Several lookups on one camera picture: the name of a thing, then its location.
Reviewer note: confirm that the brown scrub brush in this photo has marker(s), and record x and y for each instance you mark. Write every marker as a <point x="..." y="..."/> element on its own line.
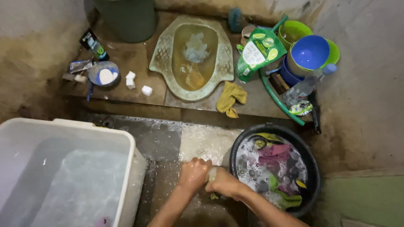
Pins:
<point x="278" y="82"/>

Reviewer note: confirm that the green detergent pouch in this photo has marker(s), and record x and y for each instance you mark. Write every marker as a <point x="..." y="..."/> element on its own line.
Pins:
<point x="257" y="53"/>

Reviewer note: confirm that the small green white sachet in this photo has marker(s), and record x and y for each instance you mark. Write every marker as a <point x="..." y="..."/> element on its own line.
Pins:
<point x="301" y="108"/>

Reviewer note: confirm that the pink wet garment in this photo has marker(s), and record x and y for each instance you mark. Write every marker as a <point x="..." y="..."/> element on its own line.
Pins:
<point x="276" y="153"/>

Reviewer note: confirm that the squat toilet pan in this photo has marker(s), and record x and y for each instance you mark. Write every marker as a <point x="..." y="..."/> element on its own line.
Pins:
<point x="192" y="56"/>

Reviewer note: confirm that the teal toilet brush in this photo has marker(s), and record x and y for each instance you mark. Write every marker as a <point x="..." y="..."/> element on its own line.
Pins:
<point x="235" y="19"/>

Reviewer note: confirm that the white plastic storage tub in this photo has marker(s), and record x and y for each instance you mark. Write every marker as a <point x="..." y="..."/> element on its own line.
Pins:
<point x="63" y="176"/>

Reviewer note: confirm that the brown round container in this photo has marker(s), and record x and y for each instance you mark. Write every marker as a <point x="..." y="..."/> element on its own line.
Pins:
<point x="247" y="34"/>

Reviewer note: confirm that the wet white cloth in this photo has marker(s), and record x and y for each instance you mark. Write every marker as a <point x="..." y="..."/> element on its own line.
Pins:
<point x="211" y="175"/>

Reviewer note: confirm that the dark blue plastic tub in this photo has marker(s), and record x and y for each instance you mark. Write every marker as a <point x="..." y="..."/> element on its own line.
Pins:
<point x="288" y="77"/>

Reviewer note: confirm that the silver foil sachet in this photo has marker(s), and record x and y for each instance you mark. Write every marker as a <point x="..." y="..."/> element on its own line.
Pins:
<point x="80" y="65"/>

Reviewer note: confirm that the person's left fingers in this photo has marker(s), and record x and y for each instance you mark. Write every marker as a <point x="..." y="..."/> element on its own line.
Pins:
<point x="202" y="164"/>

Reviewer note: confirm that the yellow and black wet garment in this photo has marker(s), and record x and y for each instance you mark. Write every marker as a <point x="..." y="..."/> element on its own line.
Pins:
<point x="266" y="140"/>

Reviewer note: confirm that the black facewash tube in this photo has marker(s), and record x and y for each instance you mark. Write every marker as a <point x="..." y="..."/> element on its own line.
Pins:
<point x="93" y="44"/>

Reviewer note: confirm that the blue plastic bowl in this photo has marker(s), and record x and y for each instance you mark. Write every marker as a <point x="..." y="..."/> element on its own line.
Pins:
<point x="311" y="52"/>

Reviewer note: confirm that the green wet garment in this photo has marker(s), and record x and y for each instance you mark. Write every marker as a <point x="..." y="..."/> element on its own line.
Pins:
<point x="284" y="197"/>

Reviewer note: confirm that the lime green plastic bowl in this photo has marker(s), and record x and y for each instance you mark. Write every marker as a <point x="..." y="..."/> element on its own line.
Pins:
<point x="334" y="53"/>

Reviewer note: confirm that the person's left hand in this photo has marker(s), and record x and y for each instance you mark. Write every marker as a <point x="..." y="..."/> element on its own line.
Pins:
<point x="193" y="174"/>

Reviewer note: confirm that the person's right hand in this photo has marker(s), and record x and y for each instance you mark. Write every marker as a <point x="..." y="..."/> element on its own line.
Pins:
<point x="224" y="184"/>

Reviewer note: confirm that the black wash basin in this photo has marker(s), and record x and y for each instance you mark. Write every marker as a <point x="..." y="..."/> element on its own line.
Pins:
<point x="311" y="176"/>

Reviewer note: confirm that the clear plastic bottle blue cap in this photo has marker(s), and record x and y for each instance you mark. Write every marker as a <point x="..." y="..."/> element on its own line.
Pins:
<point x="304" y="86"/>

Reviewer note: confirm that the dark green bucket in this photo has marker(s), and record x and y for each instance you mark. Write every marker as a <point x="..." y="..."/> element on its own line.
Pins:
<point x="127" y="19"/>

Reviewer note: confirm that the blue soap dish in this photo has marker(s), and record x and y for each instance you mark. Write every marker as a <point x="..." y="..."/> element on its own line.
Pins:
<point x="94" y="74"/>

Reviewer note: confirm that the white cube block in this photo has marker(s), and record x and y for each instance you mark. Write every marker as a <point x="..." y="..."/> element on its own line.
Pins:
<point x="130" y="75"/>
<point x="130" y="83"/>
<point x="147" y="90"/>

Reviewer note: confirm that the lime green plastic cup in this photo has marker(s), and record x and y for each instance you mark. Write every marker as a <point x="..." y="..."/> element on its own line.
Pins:
<point x="295" y="31"/>

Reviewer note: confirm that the yellow rag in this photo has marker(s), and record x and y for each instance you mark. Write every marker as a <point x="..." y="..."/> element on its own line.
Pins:
<point x="231" y="98"/>

